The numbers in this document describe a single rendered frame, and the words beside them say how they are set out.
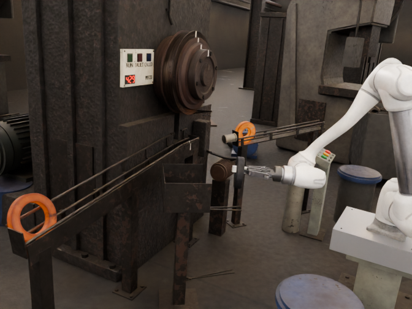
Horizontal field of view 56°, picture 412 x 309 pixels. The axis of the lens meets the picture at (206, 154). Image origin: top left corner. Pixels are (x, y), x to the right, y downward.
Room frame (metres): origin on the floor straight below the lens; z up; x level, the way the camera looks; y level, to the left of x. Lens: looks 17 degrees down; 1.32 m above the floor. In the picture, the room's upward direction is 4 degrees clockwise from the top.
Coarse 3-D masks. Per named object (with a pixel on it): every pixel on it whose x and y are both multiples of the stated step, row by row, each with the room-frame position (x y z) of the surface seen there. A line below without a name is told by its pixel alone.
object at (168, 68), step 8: (184, 32) 2.23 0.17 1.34; (192, 32) 2.20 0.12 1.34; (176, 40) 2.14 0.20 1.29; (184, 40) 2.13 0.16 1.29; (168, 48) 2.11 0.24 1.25; (176, 48) 2.08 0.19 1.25; (168, 56) 2.08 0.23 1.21; (176, 56) 2.06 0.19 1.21; (168, 64) 2.06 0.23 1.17; (176, 64) 2.06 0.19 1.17; (168, 72) 2.05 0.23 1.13; (168, 80) 2.06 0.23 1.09; (168, 88) 2.07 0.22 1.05; (176, 88) 2.07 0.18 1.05; (168, 96) 2.09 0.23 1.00; (176, 96) 2.08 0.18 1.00; (176, 104) 2.09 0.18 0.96; (200, 104) 2.35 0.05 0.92; (184, 112) 2.16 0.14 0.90; (192, 112) 2.25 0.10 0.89
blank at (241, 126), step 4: (240, 124) 2.59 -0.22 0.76; (244, 124) 2.60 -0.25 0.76; (248, 124) 2.62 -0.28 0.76; (252, 124) 2.63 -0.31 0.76; (236, 128) 2.60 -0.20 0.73; (240, 128) 2.59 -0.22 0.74; (244, 128) 2.60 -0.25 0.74; (248, 128) 2.62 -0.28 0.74; (252, 128) 2.63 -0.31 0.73; (240, 132) 2.59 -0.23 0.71; (248, 132) 2.64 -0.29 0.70; (252, 132) 2.63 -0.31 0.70; (240, 136) 2.59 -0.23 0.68; (244, 136) 2.63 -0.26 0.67; (248, 140) 2.62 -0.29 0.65
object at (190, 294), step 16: (176, 176) 1.78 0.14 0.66; (192, 176) 1.80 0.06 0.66; (176, 192) 1.53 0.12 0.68; (192, 192) 1.54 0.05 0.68; (208, 192) 1.55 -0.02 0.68; (176, 208) 1.53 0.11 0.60; (192, 208) 1.54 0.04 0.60; (208, 208) 1.55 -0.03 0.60; (176, 224) 1.69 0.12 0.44; (176, 240) 1.65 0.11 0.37; (176, 256) 1.65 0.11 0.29; (176, 272) 1.65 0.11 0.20; (176, 288) 1.65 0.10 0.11; (192, 288) 1.80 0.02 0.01; (160, 304) 1.65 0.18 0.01; (176, 304) 1.65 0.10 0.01; (192, 304) 1.67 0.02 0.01
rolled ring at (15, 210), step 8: (16, 200) 1.27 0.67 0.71; (24, 200) 1.28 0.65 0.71; (32, 200) 1.30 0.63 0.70; (40, 200) 1.33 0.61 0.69; (48, 200) 1.35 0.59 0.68; (16, 208) 1.24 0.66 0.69; (48, 208) 1.34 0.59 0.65; (8, 216) 1.22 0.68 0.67; (16, 216) 1.23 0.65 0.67; (48, 216) 1.33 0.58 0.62; (56, 216) 1.35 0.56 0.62; (8, 224) 1.21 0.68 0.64; (16, 224) 1.21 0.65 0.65; (48, 224) 1.31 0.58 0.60; (24, 232) 1.22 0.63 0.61
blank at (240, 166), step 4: (236, 160) 1.80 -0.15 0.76; (240, 160) 1.72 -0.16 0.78; (244, 160) 1.73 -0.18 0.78; (236, 164) 1.77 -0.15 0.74; (240, 164) 1.70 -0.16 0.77; (244, 164) 1.71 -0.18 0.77; (240, 168) 1.69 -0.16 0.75; (244, 168) 1.69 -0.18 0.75; (236, 172) 1.71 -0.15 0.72; (240, 172) 1.68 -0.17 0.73; (236, 176) 1.68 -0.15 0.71; (240, 176) 1.68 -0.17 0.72; (236, 180) 1.68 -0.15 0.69; (240, 180) 1.68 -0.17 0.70; (236, 184) 1.69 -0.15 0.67; (240, 184) 1.68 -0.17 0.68
